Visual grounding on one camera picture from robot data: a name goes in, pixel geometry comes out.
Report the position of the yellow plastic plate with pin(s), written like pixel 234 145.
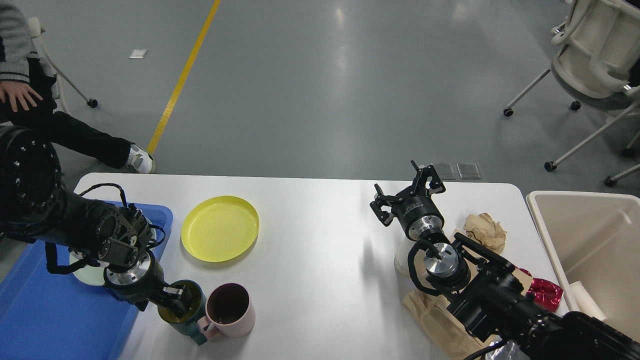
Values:
pixel 220 229

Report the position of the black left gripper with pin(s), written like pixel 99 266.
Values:
pixel 144 283

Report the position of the blue plastic tray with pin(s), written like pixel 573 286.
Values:
pixel 58 317

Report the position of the beige plastic bin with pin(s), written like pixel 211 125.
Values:
pixel 594 238

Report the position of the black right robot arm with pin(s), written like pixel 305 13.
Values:
pixel 484 295

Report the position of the crumpled brown paper ball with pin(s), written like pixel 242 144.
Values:
pixel 482 229

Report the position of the pink mug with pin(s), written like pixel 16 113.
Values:
pixel 229 311

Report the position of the red foil wrapper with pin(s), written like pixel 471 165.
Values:
pixel 544 293

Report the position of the white paper scrap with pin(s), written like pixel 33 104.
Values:
pixel 138 53

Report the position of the white office chair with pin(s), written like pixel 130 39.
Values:
pixel 597 64

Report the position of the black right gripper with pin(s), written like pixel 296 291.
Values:
pixel 419 217

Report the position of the white paper cup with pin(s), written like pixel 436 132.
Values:
pixel 401 256

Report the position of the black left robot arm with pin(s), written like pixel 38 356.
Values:
pixel 79 232

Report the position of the person in black trousers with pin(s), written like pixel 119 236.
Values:
pixel 27 100

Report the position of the pale green plate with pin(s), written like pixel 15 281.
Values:
pixel 94 275

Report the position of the metal floor socket plate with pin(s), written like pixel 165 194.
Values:
pixel 445 170

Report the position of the white tissue roll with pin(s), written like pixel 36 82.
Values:
pixel 586 302

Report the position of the brown paper bag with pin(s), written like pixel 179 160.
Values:
pixel 431 314

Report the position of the dark teal mug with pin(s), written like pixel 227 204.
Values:
pixel 187 325

